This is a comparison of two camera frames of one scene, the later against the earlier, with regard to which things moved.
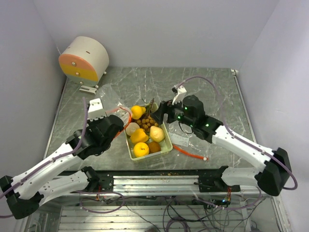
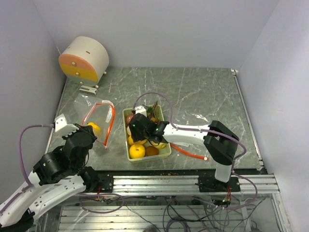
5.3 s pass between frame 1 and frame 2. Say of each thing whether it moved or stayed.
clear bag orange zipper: moved
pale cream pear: moved
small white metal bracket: stayed
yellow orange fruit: moved
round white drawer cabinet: stayed
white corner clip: stayed
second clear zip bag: stayed
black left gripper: moved
